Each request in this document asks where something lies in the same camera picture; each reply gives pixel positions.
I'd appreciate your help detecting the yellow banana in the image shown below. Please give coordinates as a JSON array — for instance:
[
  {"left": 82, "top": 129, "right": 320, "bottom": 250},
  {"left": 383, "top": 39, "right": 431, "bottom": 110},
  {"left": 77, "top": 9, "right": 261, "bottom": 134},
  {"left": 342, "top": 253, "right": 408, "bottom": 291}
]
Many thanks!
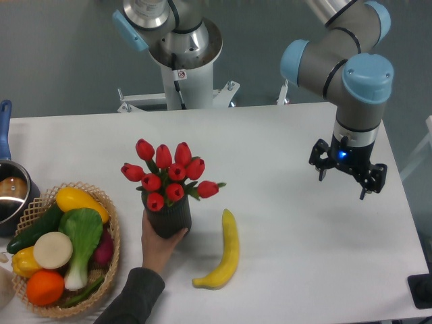
[{"left": 192, "top": 209, "right": 240, "bottom": 290}]

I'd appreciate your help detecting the green bean pod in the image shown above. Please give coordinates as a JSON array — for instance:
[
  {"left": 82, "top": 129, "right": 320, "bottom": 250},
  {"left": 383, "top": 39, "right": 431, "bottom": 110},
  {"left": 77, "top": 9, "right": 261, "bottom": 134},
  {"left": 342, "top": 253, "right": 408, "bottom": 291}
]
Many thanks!
[{"left": 60, "top": 276, "right": 105, "bottom": 308}]

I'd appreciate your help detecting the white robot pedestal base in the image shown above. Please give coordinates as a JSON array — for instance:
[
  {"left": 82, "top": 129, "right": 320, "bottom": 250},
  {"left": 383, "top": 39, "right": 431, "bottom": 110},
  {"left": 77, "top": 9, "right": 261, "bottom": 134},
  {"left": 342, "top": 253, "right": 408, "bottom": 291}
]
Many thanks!
[{"left": 112, "top": 11, "right": 240, "bottom": 113}]

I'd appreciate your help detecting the black cable on pedestal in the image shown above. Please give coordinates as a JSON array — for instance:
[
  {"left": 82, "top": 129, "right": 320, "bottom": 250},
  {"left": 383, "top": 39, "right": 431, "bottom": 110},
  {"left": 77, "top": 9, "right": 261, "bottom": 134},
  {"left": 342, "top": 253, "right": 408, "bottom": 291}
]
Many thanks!
[{"left": 170, "top": 53, "right": 188, "bottom": 111}]

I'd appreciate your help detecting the red tulip bouquet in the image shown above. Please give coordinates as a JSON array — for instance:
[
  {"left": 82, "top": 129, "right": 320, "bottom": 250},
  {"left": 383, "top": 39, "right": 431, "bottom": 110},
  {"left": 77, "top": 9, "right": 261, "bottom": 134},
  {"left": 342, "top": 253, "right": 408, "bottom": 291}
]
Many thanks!
[{"left": 121, "top": 138, "right": 226, "bottom": 213}]

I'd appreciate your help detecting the yellow squash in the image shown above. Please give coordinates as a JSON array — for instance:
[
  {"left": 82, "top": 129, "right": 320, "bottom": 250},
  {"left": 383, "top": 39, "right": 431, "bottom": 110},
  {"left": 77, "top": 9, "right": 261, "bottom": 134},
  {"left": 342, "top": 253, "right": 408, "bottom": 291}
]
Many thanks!
[{"left": 55, "top": 186, "right": 110, "bottom": 224}]

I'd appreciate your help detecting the blue handled saucepan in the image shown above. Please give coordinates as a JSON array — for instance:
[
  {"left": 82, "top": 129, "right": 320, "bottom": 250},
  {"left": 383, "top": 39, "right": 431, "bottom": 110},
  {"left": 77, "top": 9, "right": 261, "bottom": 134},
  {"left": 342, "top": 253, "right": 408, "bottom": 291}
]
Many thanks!
[{"left": 1, "top": 100, "right": 40, "bottom": 237}]

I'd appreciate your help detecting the black device at table edge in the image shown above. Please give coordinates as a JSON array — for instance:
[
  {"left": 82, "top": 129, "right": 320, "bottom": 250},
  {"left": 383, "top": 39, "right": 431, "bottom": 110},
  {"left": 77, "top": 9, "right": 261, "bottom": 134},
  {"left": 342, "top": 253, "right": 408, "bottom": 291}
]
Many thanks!
[{"left": 407, "top": 273, "right": 431, "bottom": 309}]

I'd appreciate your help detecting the purple sweet potato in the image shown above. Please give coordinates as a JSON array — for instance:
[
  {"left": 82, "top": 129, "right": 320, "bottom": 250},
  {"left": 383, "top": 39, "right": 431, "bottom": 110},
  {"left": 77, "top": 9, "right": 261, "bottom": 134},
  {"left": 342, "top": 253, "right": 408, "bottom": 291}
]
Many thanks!
[{"left": 92, "top": 228, "right": 114, "bottom": 265}]

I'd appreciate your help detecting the yellow bell pepper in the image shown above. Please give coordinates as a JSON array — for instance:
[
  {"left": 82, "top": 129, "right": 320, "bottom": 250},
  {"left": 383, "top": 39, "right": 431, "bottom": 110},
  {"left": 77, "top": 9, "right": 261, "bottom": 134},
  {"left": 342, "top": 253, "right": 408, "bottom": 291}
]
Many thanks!
[{"left": 11, "top": 246, "right": 42, "bottom": 278}]

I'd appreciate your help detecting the dark grey ribbed vase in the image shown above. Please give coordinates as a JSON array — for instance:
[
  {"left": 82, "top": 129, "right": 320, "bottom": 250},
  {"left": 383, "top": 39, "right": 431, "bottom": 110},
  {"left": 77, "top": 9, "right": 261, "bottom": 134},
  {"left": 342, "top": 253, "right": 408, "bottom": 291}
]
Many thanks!
[{"left": 144, "top": 196, "right": 192, "bottom": 238}]

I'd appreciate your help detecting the green cucumber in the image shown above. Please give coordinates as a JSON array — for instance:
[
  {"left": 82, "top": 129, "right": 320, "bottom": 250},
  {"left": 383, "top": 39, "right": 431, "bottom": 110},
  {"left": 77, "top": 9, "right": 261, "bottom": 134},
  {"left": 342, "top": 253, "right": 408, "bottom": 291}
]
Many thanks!
[{"left": 7, "top": 202, "right": 63, "bottom": 254}]

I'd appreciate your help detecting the orange fruit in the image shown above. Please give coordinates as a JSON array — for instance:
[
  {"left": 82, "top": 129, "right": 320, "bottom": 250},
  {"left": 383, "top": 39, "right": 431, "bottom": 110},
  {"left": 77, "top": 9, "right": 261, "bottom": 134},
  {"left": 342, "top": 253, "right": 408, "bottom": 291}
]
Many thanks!
[{"left": 26, "top": 269, "right": 64, "bottom": 306}]

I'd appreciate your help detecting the person's bare hand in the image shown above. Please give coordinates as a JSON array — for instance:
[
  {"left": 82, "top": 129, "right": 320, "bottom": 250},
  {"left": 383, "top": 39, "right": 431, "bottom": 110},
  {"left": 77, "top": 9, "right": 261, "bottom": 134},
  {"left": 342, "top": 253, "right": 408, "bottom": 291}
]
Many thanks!
[{"left": 141, "top": 211, "right": 188, "bottom": 275}]

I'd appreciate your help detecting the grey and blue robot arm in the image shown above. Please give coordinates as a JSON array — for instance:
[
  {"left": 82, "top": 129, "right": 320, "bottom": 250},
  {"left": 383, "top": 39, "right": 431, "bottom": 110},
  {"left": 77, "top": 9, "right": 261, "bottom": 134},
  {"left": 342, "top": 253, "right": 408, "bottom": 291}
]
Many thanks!
[{"left": 112, "top": 1, "right": 394, "bottom": 194}]

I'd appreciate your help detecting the green bok choy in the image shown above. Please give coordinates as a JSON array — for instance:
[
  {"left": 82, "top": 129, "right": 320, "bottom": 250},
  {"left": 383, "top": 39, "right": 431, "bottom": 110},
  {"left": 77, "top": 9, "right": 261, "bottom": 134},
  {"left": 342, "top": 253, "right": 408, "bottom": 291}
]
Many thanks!
[{"left": 59, "top": 208, "right": 103, "bottom": 291}]

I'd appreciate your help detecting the dark grey sleeved forearm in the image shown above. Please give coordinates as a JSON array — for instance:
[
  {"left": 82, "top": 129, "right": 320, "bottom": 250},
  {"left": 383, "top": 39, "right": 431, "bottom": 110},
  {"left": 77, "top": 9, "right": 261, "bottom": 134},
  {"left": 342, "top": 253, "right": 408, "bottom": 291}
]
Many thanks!
[{"left": 94, "top": 267, "right": 165, "bottom": 324}]

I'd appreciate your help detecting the white frame at right edge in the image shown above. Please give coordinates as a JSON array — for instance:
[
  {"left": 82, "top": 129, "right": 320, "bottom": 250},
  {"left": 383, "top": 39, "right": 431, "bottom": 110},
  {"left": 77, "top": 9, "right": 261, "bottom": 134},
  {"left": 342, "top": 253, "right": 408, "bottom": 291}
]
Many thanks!
[{"left": 400, "top": 116, "right": 431, "bottom": 182}]

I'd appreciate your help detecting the woven wicker basket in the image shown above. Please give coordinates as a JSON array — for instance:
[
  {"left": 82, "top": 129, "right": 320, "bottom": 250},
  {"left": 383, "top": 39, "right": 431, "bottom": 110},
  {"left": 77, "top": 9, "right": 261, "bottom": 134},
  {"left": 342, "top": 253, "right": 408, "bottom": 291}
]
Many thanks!
[{"left": 7, "top": 182, "right": 120, "bottom": 318}]

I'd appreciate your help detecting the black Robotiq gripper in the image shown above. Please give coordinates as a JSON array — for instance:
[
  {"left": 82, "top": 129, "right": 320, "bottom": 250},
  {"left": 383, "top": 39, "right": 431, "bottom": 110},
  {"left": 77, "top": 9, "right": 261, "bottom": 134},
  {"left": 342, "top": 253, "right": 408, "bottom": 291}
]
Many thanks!
[{"left": 308, "top": 135, "right": 387, "bottom": 200}]

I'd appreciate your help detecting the white round radish slice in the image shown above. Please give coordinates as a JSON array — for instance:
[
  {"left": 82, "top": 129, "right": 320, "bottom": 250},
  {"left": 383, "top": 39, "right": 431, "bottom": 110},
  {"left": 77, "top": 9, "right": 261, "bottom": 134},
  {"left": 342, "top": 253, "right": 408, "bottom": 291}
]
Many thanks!
[{"left": 33, "top": 232, "right": 73, "bottom": 269}]

